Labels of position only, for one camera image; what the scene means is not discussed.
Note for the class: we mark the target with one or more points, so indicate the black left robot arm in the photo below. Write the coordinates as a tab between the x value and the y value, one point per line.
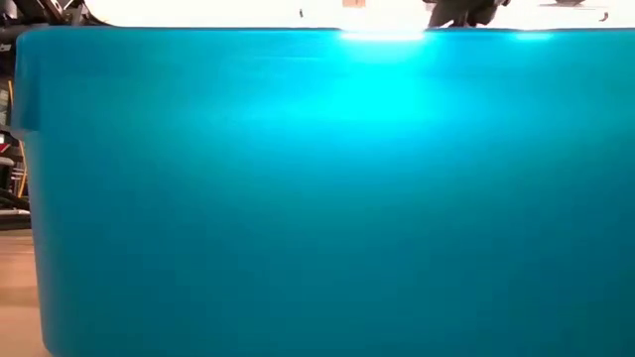
44	12

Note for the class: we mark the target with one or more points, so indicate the teal mat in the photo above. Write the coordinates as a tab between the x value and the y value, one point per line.
317	198

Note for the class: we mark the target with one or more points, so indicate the brown cardboard box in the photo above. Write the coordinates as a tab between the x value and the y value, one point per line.
353	3

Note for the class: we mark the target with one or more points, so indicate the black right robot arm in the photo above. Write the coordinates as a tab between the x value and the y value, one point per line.
461	14

